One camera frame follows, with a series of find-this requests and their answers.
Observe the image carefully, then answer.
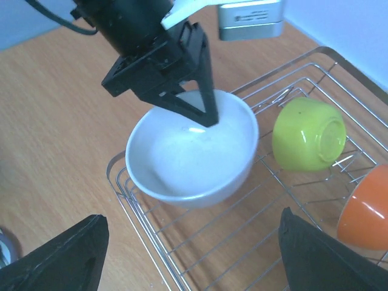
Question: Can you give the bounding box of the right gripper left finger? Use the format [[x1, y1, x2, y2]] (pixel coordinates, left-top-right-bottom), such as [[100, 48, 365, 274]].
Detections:
[[1, 215, 109, 290]]

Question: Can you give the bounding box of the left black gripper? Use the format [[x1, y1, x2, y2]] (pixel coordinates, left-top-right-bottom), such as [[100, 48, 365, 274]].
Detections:
[[71, 1, 219, 127]]

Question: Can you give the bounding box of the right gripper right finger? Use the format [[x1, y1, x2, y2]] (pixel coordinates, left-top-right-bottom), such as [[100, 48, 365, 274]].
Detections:
[[278, 207, 387, 290]]

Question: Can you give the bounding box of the orange bowl white inside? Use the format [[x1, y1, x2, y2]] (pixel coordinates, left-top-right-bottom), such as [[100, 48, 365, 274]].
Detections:
[[336, 164, 387, 251]]

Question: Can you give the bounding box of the white ceramic bowl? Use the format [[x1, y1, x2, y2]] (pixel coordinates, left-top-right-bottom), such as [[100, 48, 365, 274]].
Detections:
[[125, 90, 259, 209]]

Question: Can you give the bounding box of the metal wire dish rack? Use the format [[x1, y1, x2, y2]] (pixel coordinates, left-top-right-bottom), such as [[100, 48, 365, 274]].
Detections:
[[106, 46, 387, 290]]

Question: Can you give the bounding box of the lime green bowl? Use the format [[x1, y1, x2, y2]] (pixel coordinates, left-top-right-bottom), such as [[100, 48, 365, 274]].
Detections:
[[272, 97, 347, 172]]

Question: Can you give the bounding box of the grey patterned bowl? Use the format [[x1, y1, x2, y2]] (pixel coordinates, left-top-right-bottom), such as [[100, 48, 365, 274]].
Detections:
[[1, 228, 21, 268]]

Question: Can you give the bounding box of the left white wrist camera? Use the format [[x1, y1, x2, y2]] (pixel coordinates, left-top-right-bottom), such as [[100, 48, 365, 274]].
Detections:
[[161, 0, 286, 41]]

